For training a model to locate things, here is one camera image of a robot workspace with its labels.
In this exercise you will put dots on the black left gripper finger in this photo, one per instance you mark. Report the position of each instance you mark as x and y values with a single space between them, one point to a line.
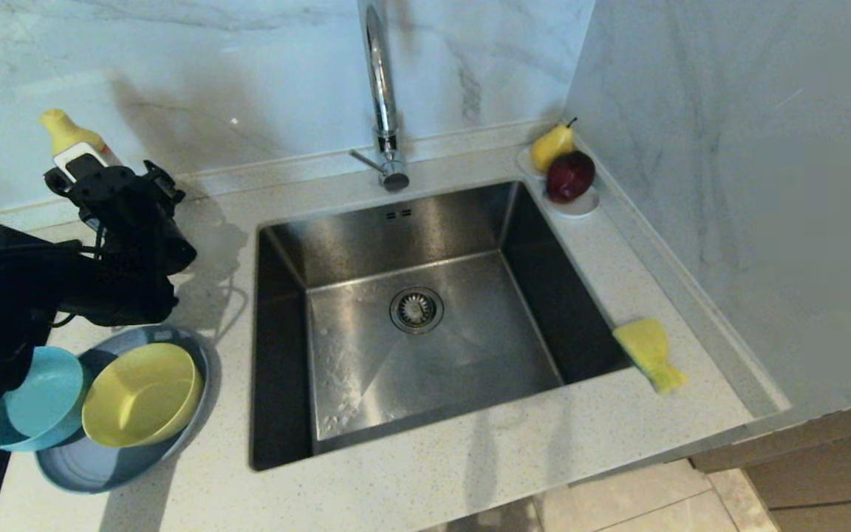
163 188
117 196

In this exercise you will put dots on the chrome faucet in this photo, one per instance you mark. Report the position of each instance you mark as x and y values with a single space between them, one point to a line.
383 111

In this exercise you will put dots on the stainless steel sink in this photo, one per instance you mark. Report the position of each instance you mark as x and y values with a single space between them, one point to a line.
425 332

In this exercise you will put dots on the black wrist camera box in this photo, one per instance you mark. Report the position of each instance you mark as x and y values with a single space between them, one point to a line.
78 166

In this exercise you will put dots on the teal plastic bowl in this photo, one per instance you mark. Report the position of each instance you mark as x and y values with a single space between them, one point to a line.
45 399

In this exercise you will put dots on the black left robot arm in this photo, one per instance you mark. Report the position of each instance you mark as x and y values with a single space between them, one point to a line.
26 281

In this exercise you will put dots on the yellow pear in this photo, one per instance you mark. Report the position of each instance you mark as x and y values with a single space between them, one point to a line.
547 148

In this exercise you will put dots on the wooden cabinet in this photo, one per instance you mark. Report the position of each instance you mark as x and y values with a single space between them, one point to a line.
824 473

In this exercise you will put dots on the round metal sink drain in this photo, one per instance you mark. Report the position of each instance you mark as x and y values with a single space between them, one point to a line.
417 310

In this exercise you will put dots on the small white dish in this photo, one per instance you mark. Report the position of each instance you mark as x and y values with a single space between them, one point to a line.
580 208

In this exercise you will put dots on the blue-grey plate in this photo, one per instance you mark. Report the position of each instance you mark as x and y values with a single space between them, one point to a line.
100 465

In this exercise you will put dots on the dark red apple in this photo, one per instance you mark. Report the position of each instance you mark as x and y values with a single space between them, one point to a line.
569 177

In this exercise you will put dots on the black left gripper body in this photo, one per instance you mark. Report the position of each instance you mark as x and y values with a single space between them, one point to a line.
148 244

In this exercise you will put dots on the yellow sponge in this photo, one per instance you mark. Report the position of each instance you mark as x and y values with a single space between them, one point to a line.
651 351

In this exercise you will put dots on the yellow plastic bowl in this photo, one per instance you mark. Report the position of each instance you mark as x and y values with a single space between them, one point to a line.
141 395

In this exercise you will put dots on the white orange dish soap bottle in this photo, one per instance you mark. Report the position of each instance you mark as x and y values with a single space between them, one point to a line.
67 133

